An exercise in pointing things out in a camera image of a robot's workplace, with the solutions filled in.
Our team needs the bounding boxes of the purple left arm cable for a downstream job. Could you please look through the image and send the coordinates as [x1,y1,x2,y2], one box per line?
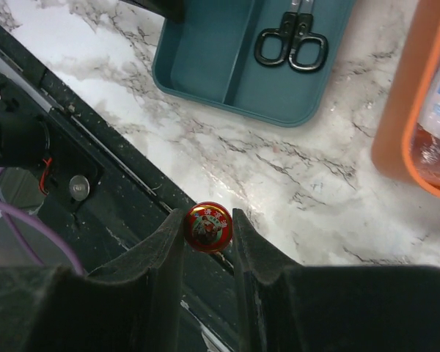
[0,166,87,276]

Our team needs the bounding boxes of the orange medicine kit box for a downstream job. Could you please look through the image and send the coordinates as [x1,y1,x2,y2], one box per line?
[371,1,440,199]

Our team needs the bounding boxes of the teal divided tray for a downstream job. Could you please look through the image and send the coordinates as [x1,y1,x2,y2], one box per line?
[153,1,354,127]

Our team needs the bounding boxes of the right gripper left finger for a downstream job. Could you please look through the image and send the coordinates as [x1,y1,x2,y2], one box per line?
[0,209,184,351]

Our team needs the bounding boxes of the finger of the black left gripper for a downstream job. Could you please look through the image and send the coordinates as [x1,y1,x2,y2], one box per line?
[122,0,185,23]

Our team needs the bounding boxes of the black-handled bandage scissors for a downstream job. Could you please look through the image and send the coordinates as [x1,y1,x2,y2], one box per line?
[254,1,329,73]

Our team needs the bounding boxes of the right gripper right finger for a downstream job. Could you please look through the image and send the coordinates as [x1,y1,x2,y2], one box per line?
[232,209,440,351]

